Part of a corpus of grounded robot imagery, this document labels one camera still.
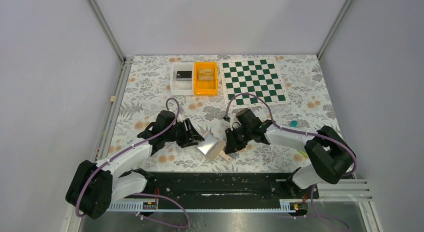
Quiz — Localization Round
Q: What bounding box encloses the beige leather card holder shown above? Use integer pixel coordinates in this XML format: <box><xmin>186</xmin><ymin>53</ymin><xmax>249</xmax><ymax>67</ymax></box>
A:
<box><xmin>196</xmin><ymin>132</ymin><xmax>233</xmax><ymax>163</ymax></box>

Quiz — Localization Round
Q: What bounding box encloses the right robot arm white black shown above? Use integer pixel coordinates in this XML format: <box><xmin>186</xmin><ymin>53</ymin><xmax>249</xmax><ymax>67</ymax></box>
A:
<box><xmin>224</xmin><ymin>108</ymin><xmax>357</xmax><ymax>189</ymax></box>

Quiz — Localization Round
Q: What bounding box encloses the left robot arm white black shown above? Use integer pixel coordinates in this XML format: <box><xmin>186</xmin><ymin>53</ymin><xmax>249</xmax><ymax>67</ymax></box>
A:
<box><xmin>65</xmin><ymin>110</ymin><xmax>205</xmax><ymax>219</ymax></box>

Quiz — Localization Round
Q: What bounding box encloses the teal card on table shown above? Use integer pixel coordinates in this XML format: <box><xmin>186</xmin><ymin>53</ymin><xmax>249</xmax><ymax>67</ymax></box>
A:
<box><xmin>290</xmin><ymin>120</ymin><xmax>298</xmax><ymax>128</ymax></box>

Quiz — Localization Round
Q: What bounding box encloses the orange plastic bin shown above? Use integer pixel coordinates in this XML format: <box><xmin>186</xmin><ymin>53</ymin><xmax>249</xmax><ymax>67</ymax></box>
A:
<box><xmin>193</xmin><ymin>62</ymin><xmax>219</xmax><ymax>96</ymax></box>

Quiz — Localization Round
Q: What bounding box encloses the white plastic bin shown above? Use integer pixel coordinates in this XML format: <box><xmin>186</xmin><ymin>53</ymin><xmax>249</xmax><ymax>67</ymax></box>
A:
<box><xmin>170</xmin><ymin>62</ymin><xmax>194</xmax><ymax>96</ymax></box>

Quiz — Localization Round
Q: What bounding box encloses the floral table cloth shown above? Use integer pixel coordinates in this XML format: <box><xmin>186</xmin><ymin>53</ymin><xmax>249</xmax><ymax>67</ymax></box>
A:
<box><xmin>107</xmin><ymin>54</ymin><xmax>350</xmax><ymax>174</ymax></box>

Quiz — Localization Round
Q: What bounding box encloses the black box in white bin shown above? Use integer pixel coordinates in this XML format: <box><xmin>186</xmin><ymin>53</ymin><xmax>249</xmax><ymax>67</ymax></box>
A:
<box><xmin>175</xmin><ymin>71</ymin><xmax>193</xmax><ymax>81</ymax></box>

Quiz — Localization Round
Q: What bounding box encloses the wooden block in orange bin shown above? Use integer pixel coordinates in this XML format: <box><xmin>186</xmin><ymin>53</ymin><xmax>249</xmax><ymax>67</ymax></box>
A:
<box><xmin>197</xmin><ymin>68</ymin><xmax>215</xmax><ymax>81</ymax></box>

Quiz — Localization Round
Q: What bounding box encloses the green white chessboard mat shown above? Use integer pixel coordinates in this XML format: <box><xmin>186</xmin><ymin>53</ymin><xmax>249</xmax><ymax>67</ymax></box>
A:
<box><xmin>218</xmin><ymin>57</ymin><xmax>290</xmax><ymax>108</ymax></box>

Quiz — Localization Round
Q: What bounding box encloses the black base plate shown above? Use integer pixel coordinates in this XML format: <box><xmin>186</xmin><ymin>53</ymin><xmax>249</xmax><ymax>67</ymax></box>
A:
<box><xmin>129</xmin><ymin>172</ymin><xmax>319</xmax><ymax>210</ymax></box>

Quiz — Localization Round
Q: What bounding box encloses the slotted cable duct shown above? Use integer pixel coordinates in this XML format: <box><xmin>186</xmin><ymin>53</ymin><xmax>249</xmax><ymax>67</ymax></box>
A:
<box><xmin>109</xmin><ymin>199</ymin><xmax>299</xmax><ymax>213</ymax></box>

